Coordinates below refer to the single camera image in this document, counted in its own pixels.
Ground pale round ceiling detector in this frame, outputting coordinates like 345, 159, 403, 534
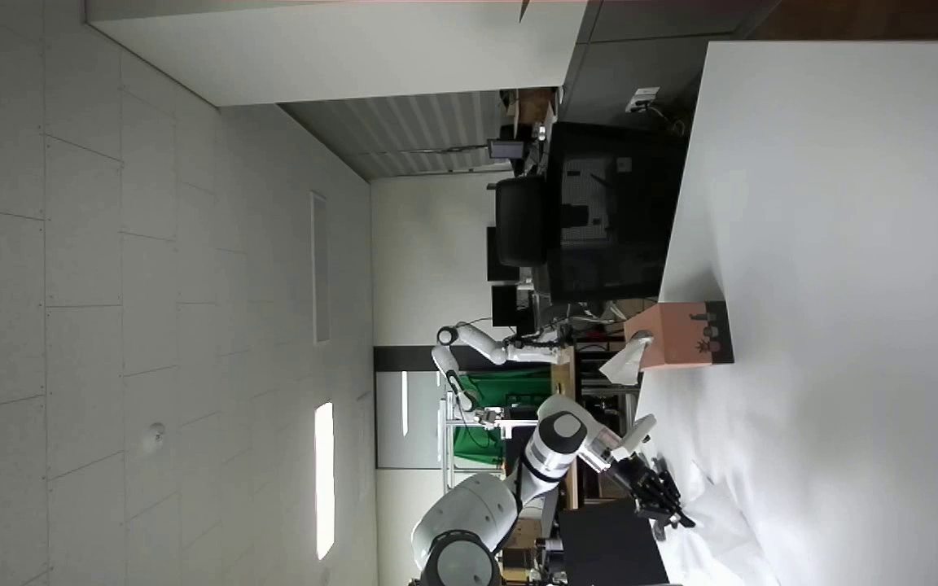
140, 420, 173, 455

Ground orange tissue box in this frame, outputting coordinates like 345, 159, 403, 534
622, 301, 740, 371

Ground grey corrugated panel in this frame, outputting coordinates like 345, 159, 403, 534
280, 89, 515, 181

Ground wooden shelf rack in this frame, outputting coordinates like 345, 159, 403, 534
552, 307, 649, 435

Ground small white box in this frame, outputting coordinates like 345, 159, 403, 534
622, 85, 666, 119

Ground black case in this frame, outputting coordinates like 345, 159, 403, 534
556, 502, 675, 586

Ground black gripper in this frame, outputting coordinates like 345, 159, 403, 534
617, 452, 699, 536

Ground white cabinet block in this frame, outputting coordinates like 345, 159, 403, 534
85, 0, 593, 112

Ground brown cardboard box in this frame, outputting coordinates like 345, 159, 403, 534
500, 89, 561, 130

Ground black computer monitor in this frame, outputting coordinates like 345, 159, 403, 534
485, 121, 693, 307

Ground bright ceiling light panel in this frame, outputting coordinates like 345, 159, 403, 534
312, 398, 340, 565

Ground white metal frame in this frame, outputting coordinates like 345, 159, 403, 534
436, 368, 543, 483

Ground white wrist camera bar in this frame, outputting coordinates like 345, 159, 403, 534
604, 415, 662, 467

